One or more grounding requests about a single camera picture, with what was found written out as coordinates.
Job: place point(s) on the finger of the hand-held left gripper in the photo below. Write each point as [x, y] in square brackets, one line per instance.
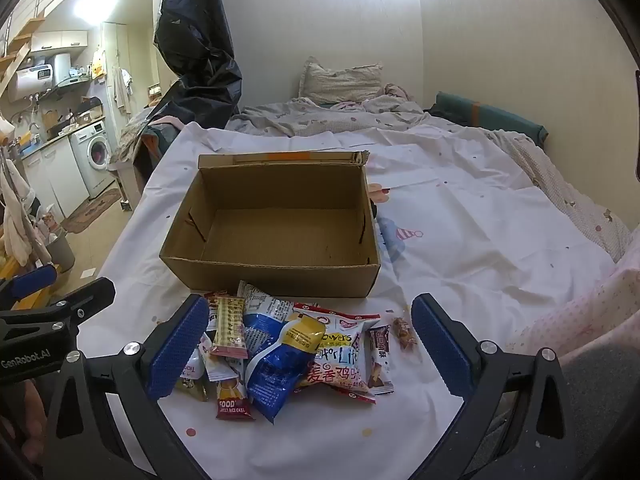
[85, 296]
[32, 280]

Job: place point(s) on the dark brown snack packet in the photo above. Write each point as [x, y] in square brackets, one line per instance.
[381, 360]

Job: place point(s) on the black plastic bag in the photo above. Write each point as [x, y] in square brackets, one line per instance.
[195, 35]

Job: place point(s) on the person's left hand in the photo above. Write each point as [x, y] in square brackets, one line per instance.
[27, 410]

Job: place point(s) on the pile of clothes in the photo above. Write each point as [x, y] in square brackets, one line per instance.
[135, 135]

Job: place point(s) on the white red-print snack bag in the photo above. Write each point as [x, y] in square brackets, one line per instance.
[340, 355]

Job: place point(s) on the pink dotted blanket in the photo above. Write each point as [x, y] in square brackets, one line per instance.
[590, 310]

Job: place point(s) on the white red-end snack packet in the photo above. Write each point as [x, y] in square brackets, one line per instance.
[232, 400]

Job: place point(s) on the white printed bed sheet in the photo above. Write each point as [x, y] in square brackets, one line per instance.
[475, 240]

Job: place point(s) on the rumpled dotted quilt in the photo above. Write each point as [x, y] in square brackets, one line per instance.
[300, 115]

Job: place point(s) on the grey trash bin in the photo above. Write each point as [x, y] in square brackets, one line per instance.
[61, 252]

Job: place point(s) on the blue and yellow snack bag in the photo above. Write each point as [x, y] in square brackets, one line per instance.
[272, 375]

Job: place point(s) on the patterned pillow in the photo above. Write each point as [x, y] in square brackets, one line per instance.
[340, 82]

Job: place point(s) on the white water heater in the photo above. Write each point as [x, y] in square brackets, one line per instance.
[35, 80]

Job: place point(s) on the white wall cabinet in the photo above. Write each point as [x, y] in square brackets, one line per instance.
[60, 40]

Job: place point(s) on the white kitchen cabinets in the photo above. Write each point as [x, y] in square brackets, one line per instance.
[55, 175]

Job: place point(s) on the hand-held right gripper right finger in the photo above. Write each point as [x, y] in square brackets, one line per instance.
[445, 352]

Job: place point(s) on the small white snack packet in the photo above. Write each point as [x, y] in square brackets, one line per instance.
[192, 370]

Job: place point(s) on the brown cardboard box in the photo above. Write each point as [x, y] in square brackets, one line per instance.
[280, 240]

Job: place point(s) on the striped cream wafer bar packet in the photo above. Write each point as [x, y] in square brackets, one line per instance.
[229, 327]

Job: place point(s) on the white washing machine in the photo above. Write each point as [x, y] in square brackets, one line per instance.
[97, 152]

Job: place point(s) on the person's grey trouser leg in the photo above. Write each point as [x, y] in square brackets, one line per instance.
[600, 400]

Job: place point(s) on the wooden ladder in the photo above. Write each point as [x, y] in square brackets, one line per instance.
[17, 55]

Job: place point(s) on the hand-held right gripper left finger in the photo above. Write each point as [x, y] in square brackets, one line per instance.
[177, 352]

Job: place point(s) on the teal mat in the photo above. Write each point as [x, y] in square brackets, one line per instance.
[490, 117]

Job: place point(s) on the brown floor rug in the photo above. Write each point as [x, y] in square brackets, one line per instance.
[87, 215]

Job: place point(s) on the small brown wrapped candy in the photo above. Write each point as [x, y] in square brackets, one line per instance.
[404, 334]

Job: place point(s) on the white hanging towel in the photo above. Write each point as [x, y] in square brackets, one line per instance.
[15, 220]

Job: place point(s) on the white blue-print snack bag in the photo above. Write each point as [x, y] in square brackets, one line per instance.
[265, 305]

